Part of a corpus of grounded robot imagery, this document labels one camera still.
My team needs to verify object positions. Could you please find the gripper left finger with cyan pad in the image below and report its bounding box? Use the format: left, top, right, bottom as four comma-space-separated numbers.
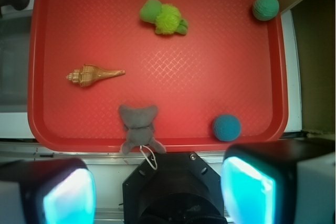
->
1, 158, 96, 223

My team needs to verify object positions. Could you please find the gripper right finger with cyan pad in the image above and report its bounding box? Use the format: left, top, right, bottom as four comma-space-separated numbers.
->
220, 140, 335, 223

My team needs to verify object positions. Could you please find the blue textured ball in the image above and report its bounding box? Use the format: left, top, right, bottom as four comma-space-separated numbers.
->
212, 114, 242, 142

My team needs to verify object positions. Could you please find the grey plush mouse toy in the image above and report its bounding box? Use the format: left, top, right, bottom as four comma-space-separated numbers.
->
118, 104, 166, 155

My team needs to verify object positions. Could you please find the brown spiral seashell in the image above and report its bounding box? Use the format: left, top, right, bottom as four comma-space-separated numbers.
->
66, 65, 125, 88

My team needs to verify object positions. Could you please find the red plastic tray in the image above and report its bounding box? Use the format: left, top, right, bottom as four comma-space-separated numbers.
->
28, 0, 288, 152

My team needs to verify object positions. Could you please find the green textured ball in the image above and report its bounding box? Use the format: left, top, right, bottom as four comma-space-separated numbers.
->
252, 0, 279, 21

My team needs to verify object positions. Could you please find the green plush turtle toy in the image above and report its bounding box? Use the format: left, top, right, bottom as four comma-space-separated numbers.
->
139, 0, 188, 35

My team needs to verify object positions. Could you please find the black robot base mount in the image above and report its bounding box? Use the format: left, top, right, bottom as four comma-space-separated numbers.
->
122, 153, 228, 223

